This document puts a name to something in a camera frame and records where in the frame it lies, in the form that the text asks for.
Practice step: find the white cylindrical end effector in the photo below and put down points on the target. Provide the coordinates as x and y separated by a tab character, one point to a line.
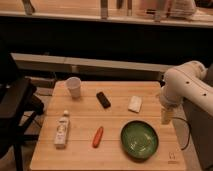
166	115

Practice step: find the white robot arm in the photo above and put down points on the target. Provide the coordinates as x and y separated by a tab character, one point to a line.
185	81

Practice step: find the white sponge block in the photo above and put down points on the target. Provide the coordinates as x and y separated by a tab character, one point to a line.
135	104

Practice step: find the green bowl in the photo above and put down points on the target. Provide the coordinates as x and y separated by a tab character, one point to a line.
139	140

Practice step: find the white paper cup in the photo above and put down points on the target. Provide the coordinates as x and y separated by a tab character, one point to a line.
73	85

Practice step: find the white glue bottle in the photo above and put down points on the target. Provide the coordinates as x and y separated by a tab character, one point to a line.
62	131

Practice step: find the grey metal rail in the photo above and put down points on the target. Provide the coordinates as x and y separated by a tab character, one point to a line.
91	62

